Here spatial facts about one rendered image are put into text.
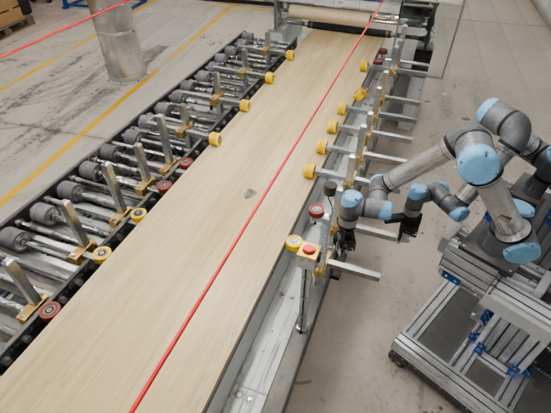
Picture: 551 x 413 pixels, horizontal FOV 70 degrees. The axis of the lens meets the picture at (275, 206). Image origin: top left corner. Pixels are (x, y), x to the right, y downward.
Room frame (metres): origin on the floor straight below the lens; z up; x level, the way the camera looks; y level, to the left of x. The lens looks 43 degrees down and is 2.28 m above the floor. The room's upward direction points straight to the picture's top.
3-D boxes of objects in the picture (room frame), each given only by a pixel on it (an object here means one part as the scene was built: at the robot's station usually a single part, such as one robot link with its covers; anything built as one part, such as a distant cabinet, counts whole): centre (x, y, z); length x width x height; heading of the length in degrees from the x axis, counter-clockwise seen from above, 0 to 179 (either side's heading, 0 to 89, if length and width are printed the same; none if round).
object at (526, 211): (1.11, -0.92, 1.21); 0.13 x 0.12 x 0.14; 166
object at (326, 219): (1.17, -0.21, 0.92); 0.04 x 0.04 x 0.48; 69
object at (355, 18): (4.03, -0.72, 1.05); 1.43 x 0.12 x 0.12; 69
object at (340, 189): (1.40, -0.30, 0.87); 0.04 x 0.04 x 0.48; 69
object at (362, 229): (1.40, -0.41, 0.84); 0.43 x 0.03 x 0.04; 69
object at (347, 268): (1.19, -0.27, 0.82); 0.44 x 0.03 x 0.04; 69
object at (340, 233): (1.12, -0.29, 1.09); 0.09 x 0.08 x 0.12; 1
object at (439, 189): (1.35, -0.72, 1.12); 0.11 x 0.11 x 0.08; 23
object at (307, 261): (0.93, -0.12, 1.18); 0.07 x 0.07 x 0.08; 69
